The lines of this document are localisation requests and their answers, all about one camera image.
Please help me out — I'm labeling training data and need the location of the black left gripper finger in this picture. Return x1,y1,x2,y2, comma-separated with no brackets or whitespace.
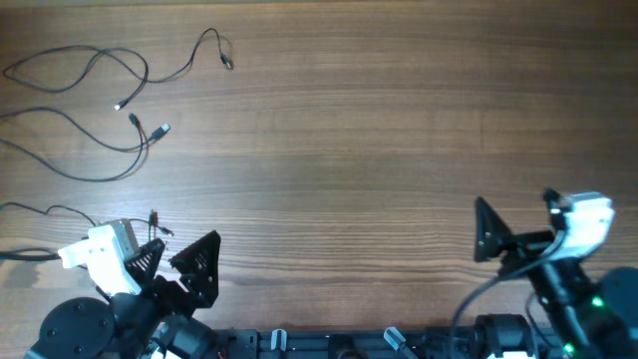
125,238,165,292
169,230,221,307

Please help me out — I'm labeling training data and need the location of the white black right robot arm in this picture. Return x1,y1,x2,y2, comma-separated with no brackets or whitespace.
475,190,637,358

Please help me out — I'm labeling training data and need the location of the black cable bundle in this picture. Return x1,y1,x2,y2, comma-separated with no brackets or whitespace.
0,201,175,240

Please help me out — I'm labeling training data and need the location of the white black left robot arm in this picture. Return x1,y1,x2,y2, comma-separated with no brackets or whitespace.
25,231,224,358

